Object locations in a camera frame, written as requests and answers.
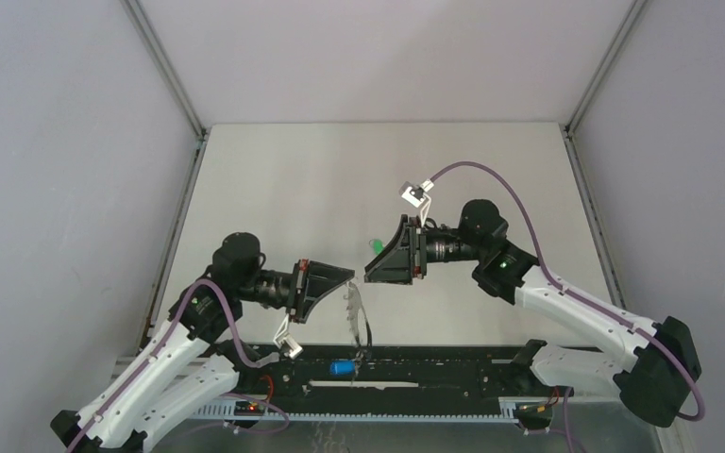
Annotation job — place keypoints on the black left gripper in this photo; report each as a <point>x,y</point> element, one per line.
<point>315,278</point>

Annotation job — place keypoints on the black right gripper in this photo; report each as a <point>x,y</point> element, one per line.
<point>403,259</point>

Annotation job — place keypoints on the green headed key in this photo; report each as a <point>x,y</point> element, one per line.
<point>376,245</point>

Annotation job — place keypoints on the metal oval keyring plate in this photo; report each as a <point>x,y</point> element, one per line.
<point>359,325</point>

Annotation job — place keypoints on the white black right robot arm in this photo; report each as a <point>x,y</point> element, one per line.
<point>652,367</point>

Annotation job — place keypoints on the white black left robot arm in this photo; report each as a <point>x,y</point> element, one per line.
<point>198,354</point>

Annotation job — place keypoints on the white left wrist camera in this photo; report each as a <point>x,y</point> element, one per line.
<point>286,343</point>

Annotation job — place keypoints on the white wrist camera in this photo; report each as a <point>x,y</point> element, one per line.
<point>286,343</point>
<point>417,195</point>

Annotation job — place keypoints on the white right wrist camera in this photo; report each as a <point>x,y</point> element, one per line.
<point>417,195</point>

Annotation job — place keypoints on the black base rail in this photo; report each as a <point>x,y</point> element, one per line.
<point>401,382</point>

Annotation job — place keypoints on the aluminium frame post left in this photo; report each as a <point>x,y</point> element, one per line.
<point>141,21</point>

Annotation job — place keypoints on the aluminium frame post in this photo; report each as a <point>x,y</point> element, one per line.
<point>630,21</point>
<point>141,21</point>

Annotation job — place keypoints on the aluminium frame post right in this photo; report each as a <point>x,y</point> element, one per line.
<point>630,21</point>

